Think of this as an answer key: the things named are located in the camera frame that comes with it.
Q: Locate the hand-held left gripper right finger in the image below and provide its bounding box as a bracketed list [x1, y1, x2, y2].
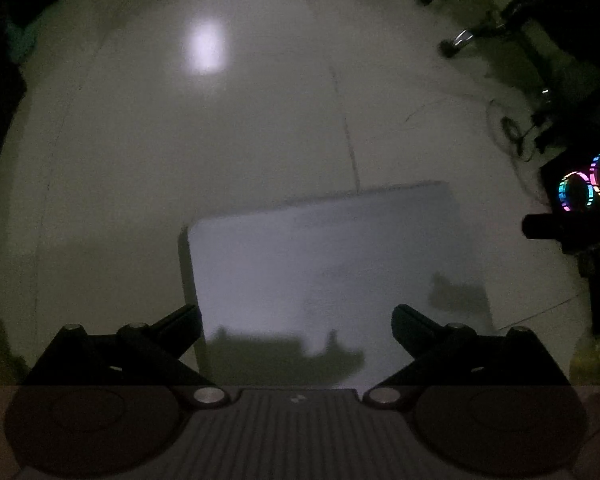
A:
[362, 305, 571, 406]

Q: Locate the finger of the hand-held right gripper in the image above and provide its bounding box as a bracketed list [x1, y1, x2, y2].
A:
[522, 213, 566, 242]

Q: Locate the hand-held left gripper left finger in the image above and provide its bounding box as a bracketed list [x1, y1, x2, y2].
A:
[27, 304, 231, 406]

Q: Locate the white glass desktop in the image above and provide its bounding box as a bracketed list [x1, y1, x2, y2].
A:
[179, 180, 497, 391]

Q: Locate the office chair chrome base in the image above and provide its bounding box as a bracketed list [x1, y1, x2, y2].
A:
[416, 0, 555, 107]

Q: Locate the black desk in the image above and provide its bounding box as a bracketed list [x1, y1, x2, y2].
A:
[490, 0, 600, 128]

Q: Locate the green cloth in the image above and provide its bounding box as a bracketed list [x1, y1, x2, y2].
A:
[6, 19, 45, 65]

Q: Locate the black floor cable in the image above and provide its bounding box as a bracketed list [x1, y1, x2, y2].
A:
[486, 96, 548, 162]

